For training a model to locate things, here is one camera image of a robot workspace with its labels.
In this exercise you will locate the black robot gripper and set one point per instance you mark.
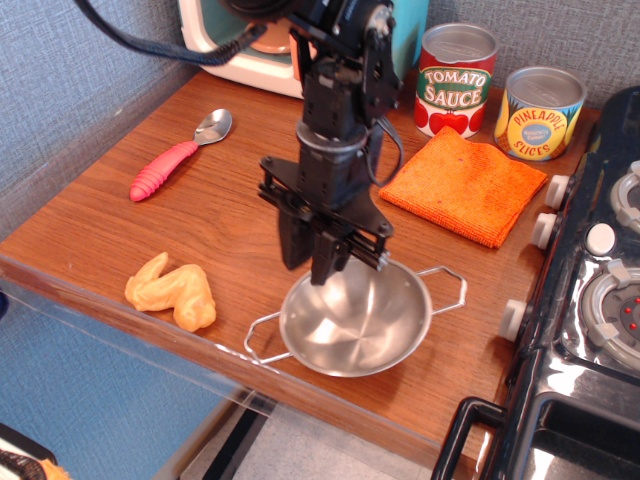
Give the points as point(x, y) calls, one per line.
point(325, 197)

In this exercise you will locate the small stainless steel pot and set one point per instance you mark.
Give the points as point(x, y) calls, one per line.
point(360, 322)

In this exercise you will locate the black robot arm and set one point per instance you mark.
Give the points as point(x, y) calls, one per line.
point(343, 56)

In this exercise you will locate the white stove knob bottom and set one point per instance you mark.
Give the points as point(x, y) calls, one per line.
point(511, 320)

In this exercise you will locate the white stove knob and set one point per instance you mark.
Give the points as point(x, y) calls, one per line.
point(543, 229)
point(556, 191)
point(511, 320)

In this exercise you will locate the white stove knob middle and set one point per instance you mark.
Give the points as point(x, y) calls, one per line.
point(543, 229)

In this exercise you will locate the white stove knob top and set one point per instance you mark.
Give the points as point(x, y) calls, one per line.
point(556, 191)

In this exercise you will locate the black toy stove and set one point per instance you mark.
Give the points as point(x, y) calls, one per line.
point(572, 408)

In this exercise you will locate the plastic toy chicken wing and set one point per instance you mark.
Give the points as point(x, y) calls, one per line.
point(185, 290)

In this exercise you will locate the folded orange cloth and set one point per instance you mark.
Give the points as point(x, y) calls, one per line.
point(471, 189)

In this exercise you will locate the teal toy microwave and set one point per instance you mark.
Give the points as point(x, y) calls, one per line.
point(205, 25)

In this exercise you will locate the tomato sauce can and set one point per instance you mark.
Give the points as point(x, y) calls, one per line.
point(455, 73)

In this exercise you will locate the pineapple slices can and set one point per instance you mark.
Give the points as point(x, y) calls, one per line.
point(539, 111)

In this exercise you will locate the orange object bottom left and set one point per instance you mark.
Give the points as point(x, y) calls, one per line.
point(53, 471)

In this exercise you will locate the pink handled metal spoon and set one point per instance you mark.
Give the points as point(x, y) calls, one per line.
point(212, 129)

